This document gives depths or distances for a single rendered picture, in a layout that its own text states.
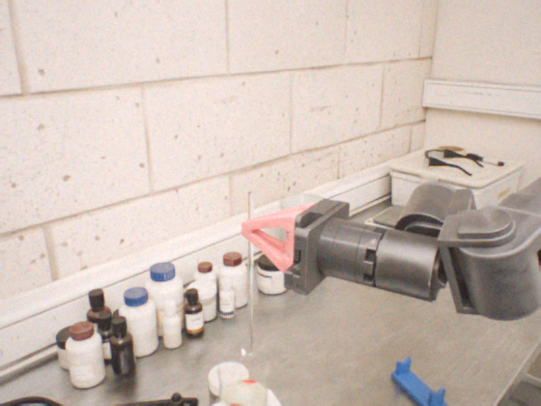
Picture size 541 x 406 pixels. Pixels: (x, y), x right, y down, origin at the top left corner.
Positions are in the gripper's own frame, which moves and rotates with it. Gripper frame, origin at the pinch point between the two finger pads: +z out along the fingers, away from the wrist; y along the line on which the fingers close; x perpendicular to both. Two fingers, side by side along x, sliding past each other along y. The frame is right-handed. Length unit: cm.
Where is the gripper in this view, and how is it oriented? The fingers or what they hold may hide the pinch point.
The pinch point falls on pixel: (249, 228)
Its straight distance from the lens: 52.9
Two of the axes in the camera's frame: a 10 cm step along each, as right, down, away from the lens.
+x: -0.1, 9.5, 3.1
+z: -8.7, -1.7, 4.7
